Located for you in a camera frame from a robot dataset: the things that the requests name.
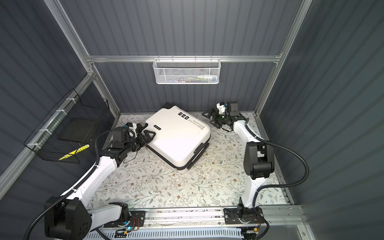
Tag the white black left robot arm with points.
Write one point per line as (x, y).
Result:
(67, 218)

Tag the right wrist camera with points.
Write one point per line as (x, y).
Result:
(222, 108)

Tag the white hard-shell suitcase black lining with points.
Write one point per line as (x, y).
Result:
(180, 140)

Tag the black wire mesh basket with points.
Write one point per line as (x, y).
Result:
(44, 140)

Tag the floral table mat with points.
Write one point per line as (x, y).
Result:
(144, 180)

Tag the white wire mesh basket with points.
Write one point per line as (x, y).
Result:
(187, 72)

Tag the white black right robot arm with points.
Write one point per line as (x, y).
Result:
(258, 163)

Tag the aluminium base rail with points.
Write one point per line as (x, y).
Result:
(278, 222)

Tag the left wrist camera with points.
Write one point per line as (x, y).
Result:
(134, 129)

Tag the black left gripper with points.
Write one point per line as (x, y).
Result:
(148, 139)

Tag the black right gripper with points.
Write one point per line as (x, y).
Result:
(212, 111)

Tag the yellow black striped item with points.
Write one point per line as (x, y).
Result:
(74, 152)

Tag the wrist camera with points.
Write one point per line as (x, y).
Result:
(134, 129)
(222, 108)

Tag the black pad in basket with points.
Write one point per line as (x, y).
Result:
(79, 131)

